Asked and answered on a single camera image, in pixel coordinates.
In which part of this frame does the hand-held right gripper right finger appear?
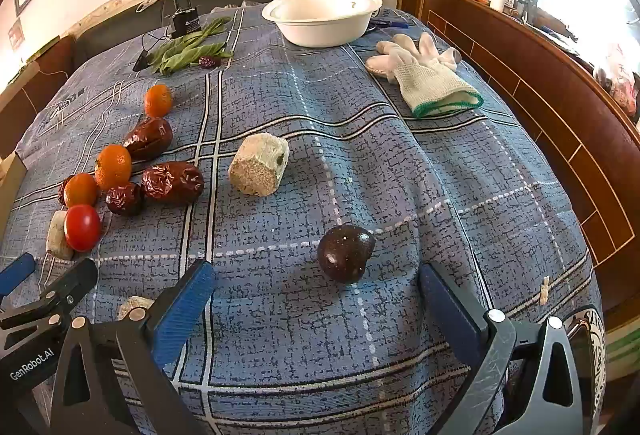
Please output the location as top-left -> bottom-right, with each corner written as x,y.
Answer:
419,262 -> 586,435

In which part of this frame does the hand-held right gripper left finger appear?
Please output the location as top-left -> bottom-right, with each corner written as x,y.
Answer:
50,259 -> 217,435

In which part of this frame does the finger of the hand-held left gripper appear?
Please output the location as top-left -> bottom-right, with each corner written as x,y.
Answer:
0,253 -> 36,299
0,258 -> 99,332

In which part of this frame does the corn cob piece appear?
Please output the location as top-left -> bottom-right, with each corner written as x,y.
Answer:
116,296 -> 155,322
228,134 -> 290,196
46,210 -> 76,260

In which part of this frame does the red tomato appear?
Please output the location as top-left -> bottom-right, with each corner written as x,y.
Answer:
64,204 -> 102,252

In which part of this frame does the cardboard box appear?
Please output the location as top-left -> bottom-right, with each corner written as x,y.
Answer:
0,152 -> 28,236

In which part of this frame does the tangerine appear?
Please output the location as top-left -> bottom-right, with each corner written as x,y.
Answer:
144,84 -> 174,118
63,173 -> 99,208
95,144 -> 133,192

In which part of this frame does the dark purple passion fruit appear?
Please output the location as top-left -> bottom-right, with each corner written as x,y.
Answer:
317,224 -> 377,285

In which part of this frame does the wrinkled large red date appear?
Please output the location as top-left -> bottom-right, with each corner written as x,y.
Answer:
140,162 -> 205,205

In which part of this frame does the split large red date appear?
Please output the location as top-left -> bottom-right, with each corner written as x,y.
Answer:
123,117 -> 174,162

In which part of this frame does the brown cabinet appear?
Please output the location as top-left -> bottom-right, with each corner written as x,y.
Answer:
0,35 -> 77,122

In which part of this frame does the blue plaid bedsheet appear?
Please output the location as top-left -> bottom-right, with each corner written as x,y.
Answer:
0,6 -> 609,435

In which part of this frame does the wooden headboard shelf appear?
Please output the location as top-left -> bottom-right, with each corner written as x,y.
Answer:
400,0 -> 640,301

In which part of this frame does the white knit work glove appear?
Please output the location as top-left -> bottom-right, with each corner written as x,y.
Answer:
365,32 -> 485,119

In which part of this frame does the green leafy vegetable bunch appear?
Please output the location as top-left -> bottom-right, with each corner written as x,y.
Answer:
147,16 -> 235,76

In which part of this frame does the black leather headboard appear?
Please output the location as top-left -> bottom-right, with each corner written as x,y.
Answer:
74,0 -> 381,62

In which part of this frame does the pink plastic bag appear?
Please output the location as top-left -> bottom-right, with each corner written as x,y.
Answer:
594,44 -> 640,118

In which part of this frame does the white bowl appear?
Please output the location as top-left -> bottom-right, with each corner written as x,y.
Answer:
261,0 -> 384,48

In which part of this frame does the black device with cable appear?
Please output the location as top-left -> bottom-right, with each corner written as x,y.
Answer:
169,6 -> 202,39

